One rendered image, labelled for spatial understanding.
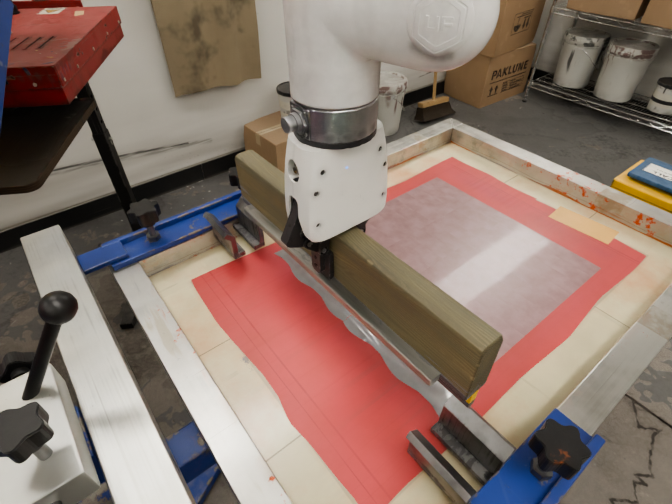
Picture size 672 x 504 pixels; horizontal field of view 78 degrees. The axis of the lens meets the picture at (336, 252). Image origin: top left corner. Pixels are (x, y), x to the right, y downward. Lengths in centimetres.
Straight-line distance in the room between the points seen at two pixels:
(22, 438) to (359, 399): 32
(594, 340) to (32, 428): 62
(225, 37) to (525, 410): 226
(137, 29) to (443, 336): 222
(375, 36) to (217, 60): 224
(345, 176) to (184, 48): 209
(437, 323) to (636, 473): 146
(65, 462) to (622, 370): 56
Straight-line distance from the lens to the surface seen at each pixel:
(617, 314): 71
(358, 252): 41
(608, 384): 58
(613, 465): 176
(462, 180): 90
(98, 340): 53
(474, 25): 30
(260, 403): 53
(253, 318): 60
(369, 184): 41
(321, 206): 38
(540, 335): 63
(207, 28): 249
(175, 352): 55
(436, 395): 53
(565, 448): 43
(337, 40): 33
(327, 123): 35
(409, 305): 38
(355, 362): 55
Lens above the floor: 142
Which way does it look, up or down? 42 degrees down
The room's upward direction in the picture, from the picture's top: straight up
